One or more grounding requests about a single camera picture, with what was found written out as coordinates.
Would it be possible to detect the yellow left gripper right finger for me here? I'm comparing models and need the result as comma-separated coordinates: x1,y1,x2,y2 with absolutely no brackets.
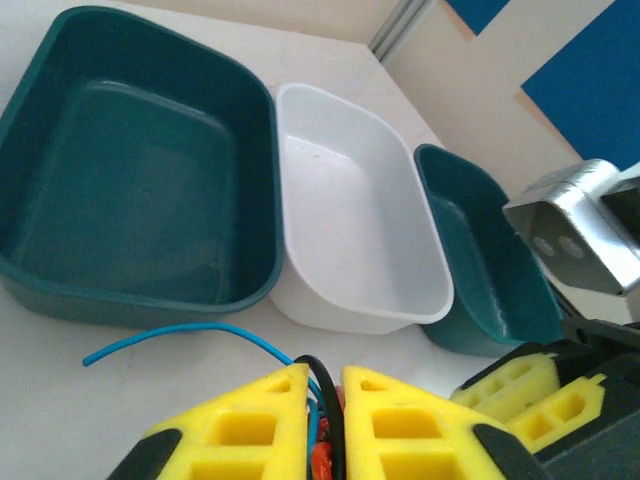
341,364,551,480

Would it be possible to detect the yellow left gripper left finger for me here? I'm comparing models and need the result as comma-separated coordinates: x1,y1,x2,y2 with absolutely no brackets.
106,363,311,480

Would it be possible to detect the thin black cable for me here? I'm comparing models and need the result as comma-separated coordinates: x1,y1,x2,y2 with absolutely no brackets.
293,354,346,480

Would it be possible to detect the thin blue cable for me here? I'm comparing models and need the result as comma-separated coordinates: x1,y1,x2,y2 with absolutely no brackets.
82,322,324,451

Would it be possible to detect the small teal plastic bin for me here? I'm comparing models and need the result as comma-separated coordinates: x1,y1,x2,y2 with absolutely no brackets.
413,143,566,359

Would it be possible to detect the white plastic bin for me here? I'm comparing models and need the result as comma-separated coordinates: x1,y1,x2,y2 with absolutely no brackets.
269,82,455,335

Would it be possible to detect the large teal plastic bin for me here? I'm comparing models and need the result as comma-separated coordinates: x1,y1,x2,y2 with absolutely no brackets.
0,5,286,331

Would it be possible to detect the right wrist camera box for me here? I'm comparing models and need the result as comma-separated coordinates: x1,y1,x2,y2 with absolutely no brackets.
502,158,640,297

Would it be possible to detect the aluminium frame post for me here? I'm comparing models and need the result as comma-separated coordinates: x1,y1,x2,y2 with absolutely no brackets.
368,0,436,59

